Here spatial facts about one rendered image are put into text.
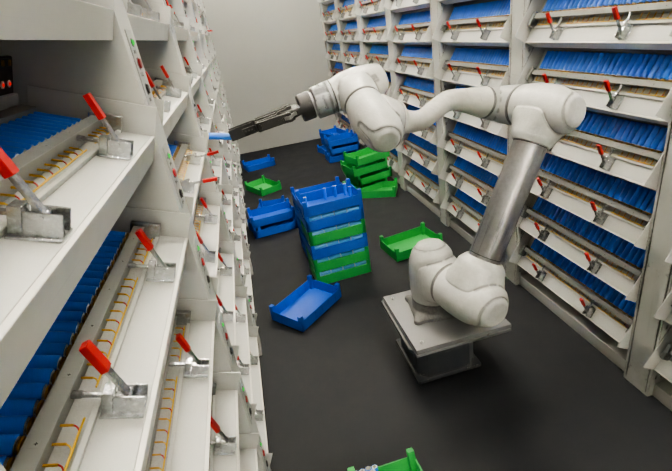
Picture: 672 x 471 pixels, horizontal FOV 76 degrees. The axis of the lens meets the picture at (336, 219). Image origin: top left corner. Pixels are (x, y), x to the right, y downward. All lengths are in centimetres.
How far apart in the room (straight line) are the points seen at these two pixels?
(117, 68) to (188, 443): 59
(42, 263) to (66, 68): 50
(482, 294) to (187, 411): 89
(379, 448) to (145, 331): 107
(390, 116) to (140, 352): 73
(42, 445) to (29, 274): 16
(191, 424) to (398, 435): 93
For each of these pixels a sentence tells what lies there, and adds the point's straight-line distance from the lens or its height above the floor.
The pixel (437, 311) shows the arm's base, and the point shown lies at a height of 26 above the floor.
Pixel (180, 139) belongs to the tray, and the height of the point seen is 96.
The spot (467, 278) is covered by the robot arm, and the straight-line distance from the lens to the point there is 137.
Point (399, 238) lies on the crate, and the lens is 258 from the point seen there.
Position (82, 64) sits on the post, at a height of 123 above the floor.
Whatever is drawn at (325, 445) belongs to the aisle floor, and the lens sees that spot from 158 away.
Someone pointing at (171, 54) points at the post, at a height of 122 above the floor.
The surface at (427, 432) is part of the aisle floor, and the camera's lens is 157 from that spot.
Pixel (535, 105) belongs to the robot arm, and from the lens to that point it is 138.
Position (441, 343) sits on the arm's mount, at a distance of 151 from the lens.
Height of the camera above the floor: 123
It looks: 24 degrees down
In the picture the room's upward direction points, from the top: 9 degrees counter-clockwise
